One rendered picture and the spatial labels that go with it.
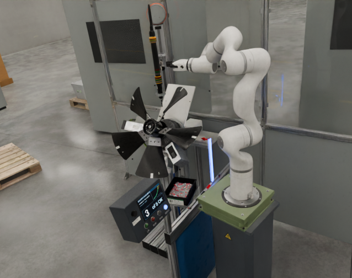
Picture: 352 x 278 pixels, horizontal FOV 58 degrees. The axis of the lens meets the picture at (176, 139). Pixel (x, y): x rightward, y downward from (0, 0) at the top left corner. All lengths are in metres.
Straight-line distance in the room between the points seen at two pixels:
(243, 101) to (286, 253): 1.73
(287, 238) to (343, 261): 0.45
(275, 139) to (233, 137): 1.15
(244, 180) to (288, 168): 1.10
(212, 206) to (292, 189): 1.23
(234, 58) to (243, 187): 0.69
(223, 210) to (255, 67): 0.75
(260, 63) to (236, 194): 0.71
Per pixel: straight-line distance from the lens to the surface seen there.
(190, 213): 1.96
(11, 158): 4.98
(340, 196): 2.78
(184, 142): 2.05
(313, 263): 2.90
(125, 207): 1.43
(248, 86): 1.47
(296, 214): 3.01
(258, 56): 1.44
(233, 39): 1.46
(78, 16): 4.81
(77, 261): 3.12
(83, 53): 4.92
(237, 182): 1.71
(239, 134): 1.57
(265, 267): 2.13
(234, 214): 1.70
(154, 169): 2.19
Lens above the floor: 2.12
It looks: 27 degrees down
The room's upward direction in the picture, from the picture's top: 7 degrees counter-clockwise
